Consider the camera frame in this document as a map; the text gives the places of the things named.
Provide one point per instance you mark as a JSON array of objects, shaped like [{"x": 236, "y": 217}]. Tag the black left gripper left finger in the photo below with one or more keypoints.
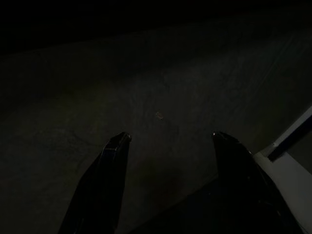
[{"x": 102, "y": 190}]

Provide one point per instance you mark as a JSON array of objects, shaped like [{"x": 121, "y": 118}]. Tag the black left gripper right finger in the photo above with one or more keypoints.
[{"x": 241, "y": 195}]

